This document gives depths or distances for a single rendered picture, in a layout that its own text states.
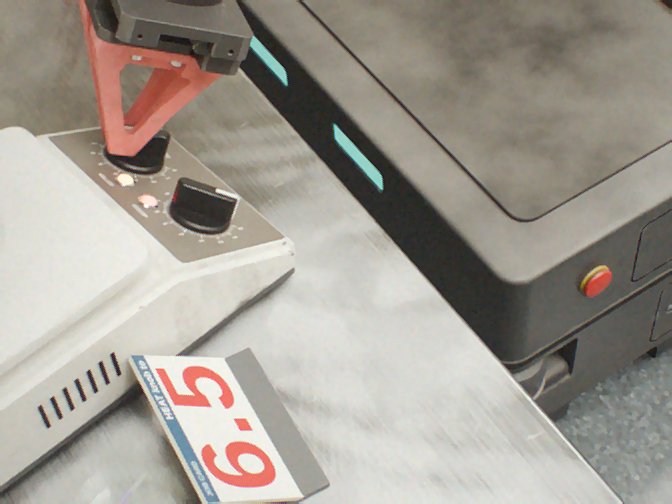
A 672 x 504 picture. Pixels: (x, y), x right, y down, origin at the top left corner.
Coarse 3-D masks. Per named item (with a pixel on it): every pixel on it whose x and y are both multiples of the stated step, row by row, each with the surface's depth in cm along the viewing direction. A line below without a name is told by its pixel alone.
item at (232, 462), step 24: (168, 360) 65; (192, 360) 67; (168, 384) 64; (192, 384) 65; (216, 384) 66; (192, 408) 64; (216, 408) 65; (240, 408) 66; (192, 432) 62; (216, 432) 63; (240, 432) 64; (216, 456) 62; (240, 456) 63; (264, 456) 64; (216, 480) 61; (240, 480) 62; (264, 480) 63
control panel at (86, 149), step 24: (72, 144) 70; (96, 144) 71; (96, 168) 69; (120, 168) 70; (168, 168) 71; (192, 168) 72; (120, 192) 68; (144, 192) 68; (168, 192) 69; (144, 216) 67; (168, 216) 67; (240, 216) 70; (168, 240) 65; (192, 240) 66; (216, 240) 67; (240, 240) 68; (264, 240) 68
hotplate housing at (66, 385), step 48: (48, 144) 69; (96, 192) 67; (288, 240) 70; (144, 288) 63; (192, 288) 65; (240, 288) 68; (96, 336) 62; (144, 336) 64; (192, 336) 67; (0, 384) 60; (48, 384) 61; (96, 384) 64; (0, 432) 61; (48, 432) 64; (0, 480) 63
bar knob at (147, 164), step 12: (168, 132) 71; (156, 144) 70; (168, 144) 71; (108, 156) 70; (120, 156) 70; (144, 156) 71; (156, 156) 71; (132, 168) 69; (144, 168) 70; (156, 168) 70
